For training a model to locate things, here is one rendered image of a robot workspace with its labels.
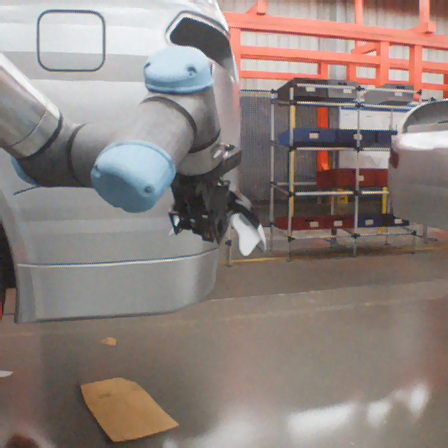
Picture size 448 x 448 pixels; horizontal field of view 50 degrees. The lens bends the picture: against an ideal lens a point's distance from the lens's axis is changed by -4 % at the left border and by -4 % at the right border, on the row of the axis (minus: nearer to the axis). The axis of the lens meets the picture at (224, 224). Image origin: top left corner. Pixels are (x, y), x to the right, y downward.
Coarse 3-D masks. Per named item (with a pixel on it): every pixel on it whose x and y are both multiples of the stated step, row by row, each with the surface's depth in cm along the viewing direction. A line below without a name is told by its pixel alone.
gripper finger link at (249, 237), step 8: (232, 216) 73; (240, 216) 74; (232, 224) 73; (240, 224) 74; (248, 224) 75; (240, 232) 74; (248, 232) 75; (256, 232) 76; (240, 240) 73; (248, 240) 74; (256, 240) 76; (264, 240) 77; (240, 248) 73; (248, 248) 74; (264, 248) 78
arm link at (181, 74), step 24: (168, 48) 56; (192, 48) 55; (144, 72) 54; (168, 72) 52; (192, 72) 53; (168, 96) 53; (192, 96) 54; (192, 120) 63; (216, 120) 59; (192, 144) 59
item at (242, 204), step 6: (234, 198) 72; (240, 198) 72; (246, 198) 73; (234, 204) 72; (240, 204) 72; (246, 204) 72; (252, 204) 73; (234, 210) 73; (240, 210) 73; (246, 210) 73; (252, 210) 73; (246, 216) 73; (252, 216) 74; (258, 216) 75; (252, 222) 74; (258, 222) 75
